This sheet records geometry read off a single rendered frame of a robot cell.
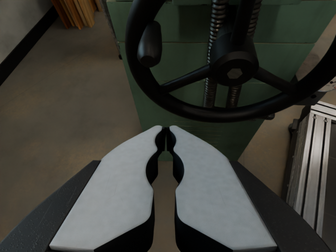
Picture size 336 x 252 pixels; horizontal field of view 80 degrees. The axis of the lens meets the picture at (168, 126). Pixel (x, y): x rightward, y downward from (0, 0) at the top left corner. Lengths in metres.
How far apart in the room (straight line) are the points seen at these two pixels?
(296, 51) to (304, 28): 0.06
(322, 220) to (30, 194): 1.24
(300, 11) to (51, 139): 1.24
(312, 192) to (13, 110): 1.63
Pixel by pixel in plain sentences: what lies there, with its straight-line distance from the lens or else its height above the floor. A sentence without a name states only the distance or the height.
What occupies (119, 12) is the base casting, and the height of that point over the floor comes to 0.78.
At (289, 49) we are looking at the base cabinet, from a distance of 0.55.
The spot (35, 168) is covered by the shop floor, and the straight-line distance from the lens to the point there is 1.30.
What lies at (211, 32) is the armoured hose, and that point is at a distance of 0.35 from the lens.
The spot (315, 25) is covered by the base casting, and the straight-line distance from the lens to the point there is 0.54.
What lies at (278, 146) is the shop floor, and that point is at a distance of 1.24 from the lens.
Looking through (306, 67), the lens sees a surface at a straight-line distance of 0.66.
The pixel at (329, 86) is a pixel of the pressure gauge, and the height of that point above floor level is 0.65.
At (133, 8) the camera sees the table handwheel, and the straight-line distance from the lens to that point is 0.25.
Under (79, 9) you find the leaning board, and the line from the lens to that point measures 2.00.
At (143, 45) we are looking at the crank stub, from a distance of 0.21.
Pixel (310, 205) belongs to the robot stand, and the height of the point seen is 0.23.
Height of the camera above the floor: 1.00
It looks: 58 degrees down
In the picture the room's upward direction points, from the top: 4 degrees counter-clockwise
